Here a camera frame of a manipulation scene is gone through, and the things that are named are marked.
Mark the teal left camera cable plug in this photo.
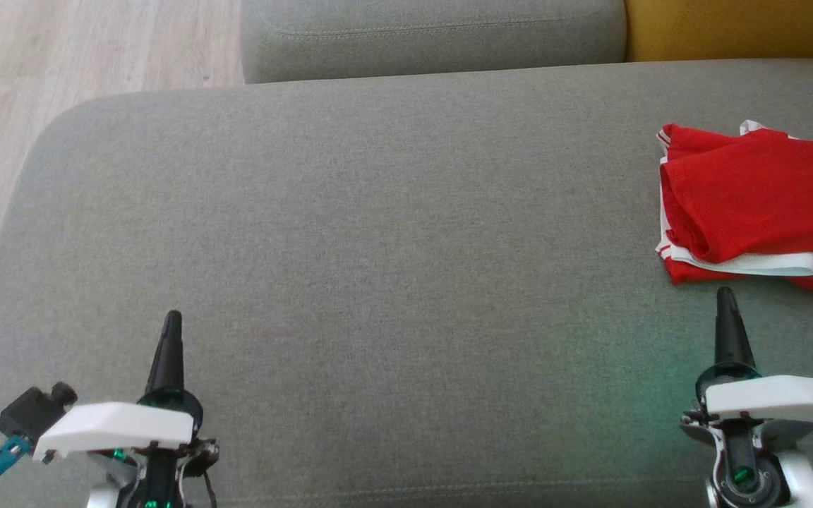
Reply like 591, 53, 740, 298
0, 433, 32, 495

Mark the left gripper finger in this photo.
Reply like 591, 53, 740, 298
145, 310, 186, 395

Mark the large grey sofa seat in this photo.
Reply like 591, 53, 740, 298
0, 59, 813, 508

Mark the big yellow sofa back cushion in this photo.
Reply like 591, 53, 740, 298
623, 0, 813, 64

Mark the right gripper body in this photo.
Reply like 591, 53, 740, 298
680, 365, 813, 453

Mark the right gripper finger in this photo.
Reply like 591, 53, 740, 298
713, 286, 757, 370

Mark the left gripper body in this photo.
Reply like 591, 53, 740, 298
32, 387, 221, 476

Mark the red garment with thin stripes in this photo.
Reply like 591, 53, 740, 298
655, 120, 813, 277

